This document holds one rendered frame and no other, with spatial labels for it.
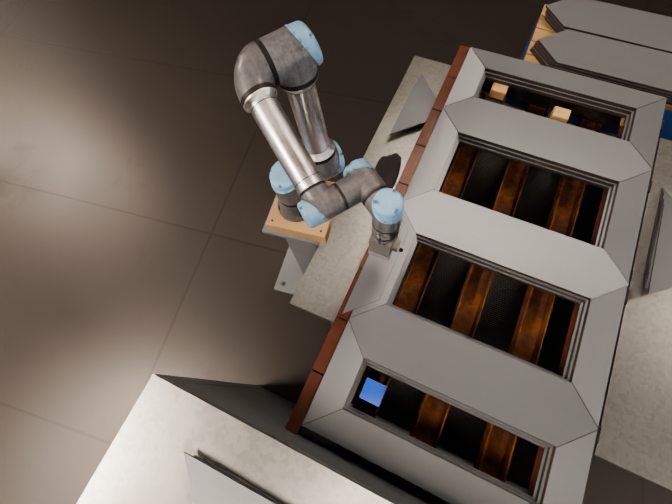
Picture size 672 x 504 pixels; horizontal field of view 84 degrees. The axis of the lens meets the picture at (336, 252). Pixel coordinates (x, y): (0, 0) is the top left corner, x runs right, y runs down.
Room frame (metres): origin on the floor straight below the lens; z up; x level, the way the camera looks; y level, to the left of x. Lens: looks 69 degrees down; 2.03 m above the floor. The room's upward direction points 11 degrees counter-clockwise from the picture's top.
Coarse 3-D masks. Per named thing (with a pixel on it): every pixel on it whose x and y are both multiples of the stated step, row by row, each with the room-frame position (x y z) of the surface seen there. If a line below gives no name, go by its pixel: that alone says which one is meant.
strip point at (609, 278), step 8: (608, 256) 0.27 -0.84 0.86; (600, 264) 0.25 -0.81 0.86; (608, 264) 0.25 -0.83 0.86; (600, 272) 0.23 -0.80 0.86; (608, 272) 0.22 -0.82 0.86; (616, 272) 0.22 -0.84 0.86; (600, 280) 0.20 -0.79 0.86; (608, 280) 0.20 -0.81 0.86; (616, 280) 0.19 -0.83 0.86; (624, 280) 0.19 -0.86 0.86; (600, 288) 0.18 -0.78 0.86; (608, 288) 0.17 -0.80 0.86; (616, 288) 0.17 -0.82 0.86; (592, 296) 0.16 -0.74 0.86
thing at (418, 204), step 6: (426, 192) 0.62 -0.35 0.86; (432, 192) 0.61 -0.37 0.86; (414, 198) 0.60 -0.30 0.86; (420, 198) 0.60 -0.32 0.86; (426, 198) 0.59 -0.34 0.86; (414, 204) 0.58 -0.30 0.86; (420, 204) 0.57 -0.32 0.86; (426, 204) 0.57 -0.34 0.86; (408, 210) 0.56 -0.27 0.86; (414, 210) 0.56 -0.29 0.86; (420, 210) 0.55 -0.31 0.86; (408, 216) 0.54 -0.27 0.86; (414, 216) 0.53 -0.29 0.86; (420, 216) 0.53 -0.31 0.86; (414, 222) 0.51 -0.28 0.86; (414, 228) 0.49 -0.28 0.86
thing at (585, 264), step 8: (576, 248) 0.32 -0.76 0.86; (584, 248) 0.31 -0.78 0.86; (592, 248) 0.31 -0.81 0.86; (600, 248) 0.30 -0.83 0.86; (576, 256) 0.29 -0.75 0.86; (584, 256) 0.28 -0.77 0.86; (592, 256) 0.28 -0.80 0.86; (600, 256) 0.28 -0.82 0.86; (576, 264) 0.26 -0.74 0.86; (584, 264) 0.26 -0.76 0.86; (592, 264) 0.25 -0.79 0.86; (576, 272) 0.24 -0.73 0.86; (584, 272) 0.23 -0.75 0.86; (592, 272) 0.23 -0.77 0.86; (568, 280) 0.22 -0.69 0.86; (576, 280) 0.22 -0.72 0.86; (584, 280) 0.21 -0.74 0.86; (592, 280) 0.21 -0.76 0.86; (568, 288) 0.20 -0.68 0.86; (576, 288) 0.19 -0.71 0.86; (584, 288) 0.19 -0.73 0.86; (592, 288) 0.18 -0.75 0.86
